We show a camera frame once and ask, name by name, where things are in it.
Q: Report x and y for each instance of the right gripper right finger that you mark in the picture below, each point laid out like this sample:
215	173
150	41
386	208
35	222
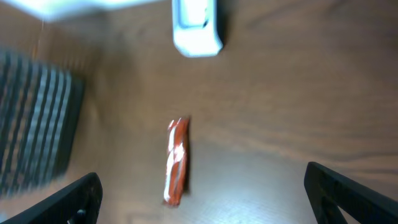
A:
330	192

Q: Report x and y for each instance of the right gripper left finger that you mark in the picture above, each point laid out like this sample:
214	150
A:
78	202

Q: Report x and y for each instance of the orange snack packet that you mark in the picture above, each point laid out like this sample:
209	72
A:
177	161

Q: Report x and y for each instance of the white barcode scanner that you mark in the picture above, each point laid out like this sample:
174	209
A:
195	30

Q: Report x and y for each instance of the grey plastic mesh basket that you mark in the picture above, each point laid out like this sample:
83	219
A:
40	107

